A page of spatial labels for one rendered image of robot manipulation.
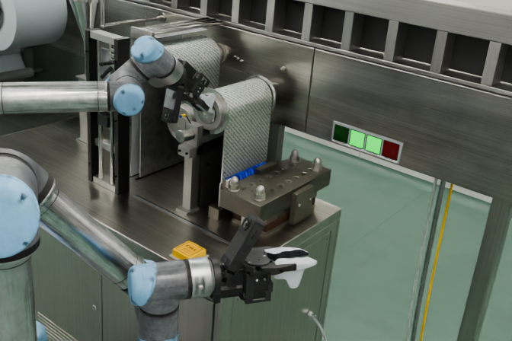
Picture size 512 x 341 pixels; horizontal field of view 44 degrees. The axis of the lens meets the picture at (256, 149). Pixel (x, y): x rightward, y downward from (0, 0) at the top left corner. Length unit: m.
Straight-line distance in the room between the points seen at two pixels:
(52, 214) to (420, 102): 1.15
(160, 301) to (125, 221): 0.88
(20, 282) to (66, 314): 1.37
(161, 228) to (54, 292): 0.64
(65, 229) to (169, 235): 0.78
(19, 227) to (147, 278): 0.26
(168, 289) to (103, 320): 1.14
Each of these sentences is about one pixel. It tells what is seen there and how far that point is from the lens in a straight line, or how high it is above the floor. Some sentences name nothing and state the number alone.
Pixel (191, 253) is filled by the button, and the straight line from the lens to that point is 1.85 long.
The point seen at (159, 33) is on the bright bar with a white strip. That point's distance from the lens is 2.10.
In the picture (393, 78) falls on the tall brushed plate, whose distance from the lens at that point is 1.97.
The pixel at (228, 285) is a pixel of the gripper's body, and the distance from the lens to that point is 1.25.
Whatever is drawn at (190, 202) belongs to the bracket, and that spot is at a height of 0.94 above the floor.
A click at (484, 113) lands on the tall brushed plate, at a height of 1.38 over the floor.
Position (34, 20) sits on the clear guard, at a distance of 2.70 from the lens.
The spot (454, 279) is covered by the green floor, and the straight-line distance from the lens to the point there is 3.72.
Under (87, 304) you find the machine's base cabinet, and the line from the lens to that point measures 2.36.
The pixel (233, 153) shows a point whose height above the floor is 1.11.
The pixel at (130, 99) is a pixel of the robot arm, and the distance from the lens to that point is 1.57.
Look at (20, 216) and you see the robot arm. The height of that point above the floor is 1.42.
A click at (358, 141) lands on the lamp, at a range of 2.07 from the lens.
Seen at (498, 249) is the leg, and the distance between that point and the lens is 2.19.
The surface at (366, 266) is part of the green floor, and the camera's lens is 3.65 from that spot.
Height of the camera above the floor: 1.92
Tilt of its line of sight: 23 degrees down
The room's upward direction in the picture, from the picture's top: 5 degrees clockwise
